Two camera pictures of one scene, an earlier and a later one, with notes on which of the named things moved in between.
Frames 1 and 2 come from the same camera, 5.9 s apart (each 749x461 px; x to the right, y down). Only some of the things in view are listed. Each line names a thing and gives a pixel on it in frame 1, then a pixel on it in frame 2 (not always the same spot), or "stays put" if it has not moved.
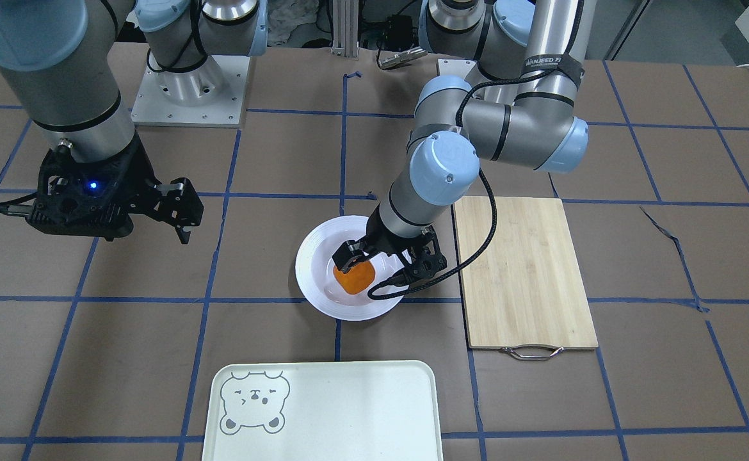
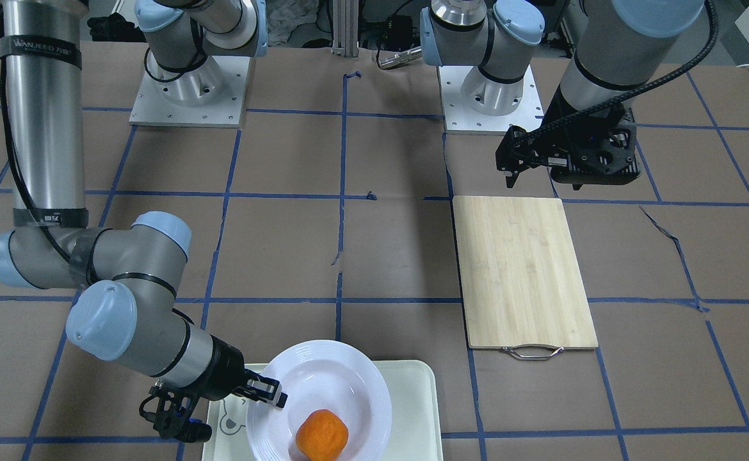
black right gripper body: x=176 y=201 → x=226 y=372
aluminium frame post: x=346 y=29 stays put
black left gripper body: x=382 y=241 → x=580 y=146
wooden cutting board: x=526 y=294 stays put
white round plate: x=315 y=266 → x=318 y=375
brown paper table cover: x=80 y=349 stays put
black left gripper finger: x=348 y=251 → x=511 y=177
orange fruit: x=358 y=279 → x=322 y=435
